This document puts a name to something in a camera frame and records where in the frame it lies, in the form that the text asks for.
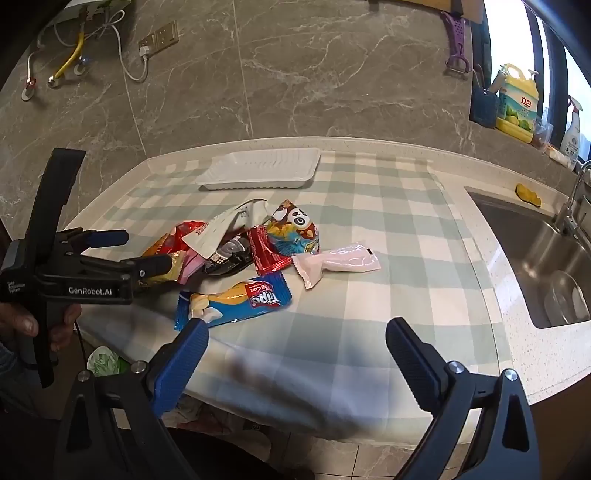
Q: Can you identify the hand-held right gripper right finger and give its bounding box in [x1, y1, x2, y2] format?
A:
[385, 316, 543, 480]

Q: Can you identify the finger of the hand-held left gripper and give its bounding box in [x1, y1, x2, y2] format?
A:
[74, 255, 173, 283]
[55, 228, 130, 254]

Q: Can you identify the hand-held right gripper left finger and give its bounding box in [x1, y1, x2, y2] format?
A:
[53, 318, 211, 480]

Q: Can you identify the red gold snack packet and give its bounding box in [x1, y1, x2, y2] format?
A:
[141, 222, 208, 287]

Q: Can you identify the white pouch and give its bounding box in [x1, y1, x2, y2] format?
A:
[182, 199, 269, 261]

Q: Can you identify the black snack packet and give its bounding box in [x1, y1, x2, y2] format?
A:
[203, 233, 254, 278]

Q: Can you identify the blue cake packet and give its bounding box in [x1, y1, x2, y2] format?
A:
[174, 272, 293, 332]

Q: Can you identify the pale pink white packet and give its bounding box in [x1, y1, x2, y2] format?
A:
[292, 241, 382, 290]

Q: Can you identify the white plastic tray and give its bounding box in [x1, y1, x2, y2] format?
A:
[196, 148, 322, 191]

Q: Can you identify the panda print snack packet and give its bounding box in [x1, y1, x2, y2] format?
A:
[265, 200, 320, 257]

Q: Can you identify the person's left hand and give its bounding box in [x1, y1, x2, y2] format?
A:
[0, 302, 83, 354]

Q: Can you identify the green plastic bag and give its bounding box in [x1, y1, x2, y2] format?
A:
[87, 346, 127, 377]

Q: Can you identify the steel sink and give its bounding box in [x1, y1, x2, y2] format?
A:
[464, 187, 591, 329]

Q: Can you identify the metal bowl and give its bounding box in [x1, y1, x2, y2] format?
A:
[544, 270, 591, 326]

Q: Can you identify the steel faucet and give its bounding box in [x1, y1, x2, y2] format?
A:
[554, 161, 591, 236]

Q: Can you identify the blue holder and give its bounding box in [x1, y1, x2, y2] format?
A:
[470, 88, 500, 129]

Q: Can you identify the white spray bottle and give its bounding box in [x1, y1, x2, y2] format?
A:
[560, 96, 583, 162]

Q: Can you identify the purple peeler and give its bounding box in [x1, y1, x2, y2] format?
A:
[441, 10, 472, 75]

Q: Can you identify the white cable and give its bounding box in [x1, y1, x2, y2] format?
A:
[99, 7, 151, 83]

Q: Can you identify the yellow hose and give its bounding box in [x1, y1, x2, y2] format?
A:
[48, 23, 86, 88]

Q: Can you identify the gold wall socket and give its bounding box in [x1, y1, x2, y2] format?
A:
[139, 25, 180, 52]

